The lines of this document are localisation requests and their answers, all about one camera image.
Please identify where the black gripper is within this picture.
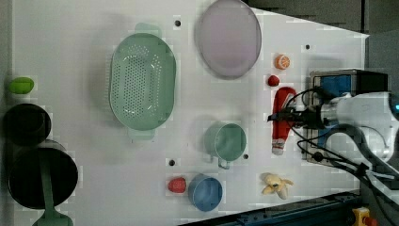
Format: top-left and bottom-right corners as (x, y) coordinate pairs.
(267, 105), (325, 129)

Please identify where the red plush ketchup bottle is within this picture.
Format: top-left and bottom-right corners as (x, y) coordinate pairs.
(272, 87), (296, 155)

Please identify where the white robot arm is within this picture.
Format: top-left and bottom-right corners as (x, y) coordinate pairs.
(267, 91), (398, 194)

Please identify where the grey round plate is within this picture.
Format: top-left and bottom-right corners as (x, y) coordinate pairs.
(197, 0), (262, 79)

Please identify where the small red strawberry toy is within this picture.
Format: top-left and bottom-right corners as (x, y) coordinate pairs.
(267, 75), (279, 87)

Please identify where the black toaster oven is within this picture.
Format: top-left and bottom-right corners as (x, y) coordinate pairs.
(307, 70), (396, 161)

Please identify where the orange slice toy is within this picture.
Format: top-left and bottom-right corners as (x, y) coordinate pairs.
(275, 55), (291, 70)

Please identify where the green metal mug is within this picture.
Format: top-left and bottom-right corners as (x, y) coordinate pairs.
(204, 121), (247, 170)

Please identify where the peeled banana toy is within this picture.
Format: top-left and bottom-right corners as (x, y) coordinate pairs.
(262, 173), (294, 200)

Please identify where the blue bowl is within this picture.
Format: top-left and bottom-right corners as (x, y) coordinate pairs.
(188, 174), (223, 212)

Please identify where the yellow emergency stop button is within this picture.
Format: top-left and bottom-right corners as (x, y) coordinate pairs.
(352, 207), (378, 226)

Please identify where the large red strawberry toy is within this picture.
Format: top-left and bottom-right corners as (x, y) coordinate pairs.
(168, 177), (186, 194)

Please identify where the green perforated colander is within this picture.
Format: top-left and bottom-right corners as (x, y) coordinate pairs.
(109, 23), (177, 140)

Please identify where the green lime toy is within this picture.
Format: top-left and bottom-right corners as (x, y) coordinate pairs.
(8, 77), (35, 94)

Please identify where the large black cylinder cup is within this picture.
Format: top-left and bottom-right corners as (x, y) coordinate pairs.
(8, 139), (79, 210)

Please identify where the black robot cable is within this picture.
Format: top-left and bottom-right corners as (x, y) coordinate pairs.
(283, 88), (399, 226)

